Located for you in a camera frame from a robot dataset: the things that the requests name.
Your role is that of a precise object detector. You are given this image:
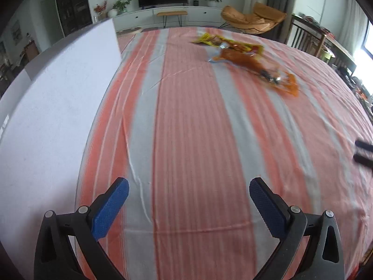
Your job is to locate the red flower vase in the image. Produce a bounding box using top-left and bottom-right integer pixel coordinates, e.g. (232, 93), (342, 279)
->
(93, 0), (107, 21)

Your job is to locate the dark wooden cabinet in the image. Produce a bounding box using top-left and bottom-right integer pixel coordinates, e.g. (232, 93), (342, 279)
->
(56, 0), (92, 36)

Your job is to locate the orange lounge chair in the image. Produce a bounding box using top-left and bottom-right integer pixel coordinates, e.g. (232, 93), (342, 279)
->
(221, 2), (286, 35)

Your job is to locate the white storage box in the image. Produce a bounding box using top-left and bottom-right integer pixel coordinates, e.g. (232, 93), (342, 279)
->
(1, 19), (121, 279)

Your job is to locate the small yellow snack packet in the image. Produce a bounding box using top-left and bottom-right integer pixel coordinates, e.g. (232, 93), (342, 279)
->
(192, 33), (264, 55)

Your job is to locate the white TV cabinet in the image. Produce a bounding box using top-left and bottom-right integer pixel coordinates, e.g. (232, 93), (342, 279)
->
(113, 6), (223, 32)

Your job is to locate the striped orange tablecloth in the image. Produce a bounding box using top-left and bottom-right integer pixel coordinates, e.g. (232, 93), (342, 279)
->
(77, 27), (372, 279)

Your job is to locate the potted plant left of TV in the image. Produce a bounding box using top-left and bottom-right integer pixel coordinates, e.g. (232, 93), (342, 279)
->
(113, 0), (131, 14)

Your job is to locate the dark wooden dining chair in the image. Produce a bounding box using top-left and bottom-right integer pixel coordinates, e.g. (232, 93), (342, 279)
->
(285, 14), (326, 58)

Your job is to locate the small wooden bench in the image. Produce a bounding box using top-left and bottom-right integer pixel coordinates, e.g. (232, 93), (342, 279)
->
(156, 10), (188, 28)

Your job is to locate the orange snack bag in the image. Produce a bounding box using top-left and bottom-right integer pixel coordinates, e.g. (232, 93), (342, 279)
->
(209, 47), (299, 97)

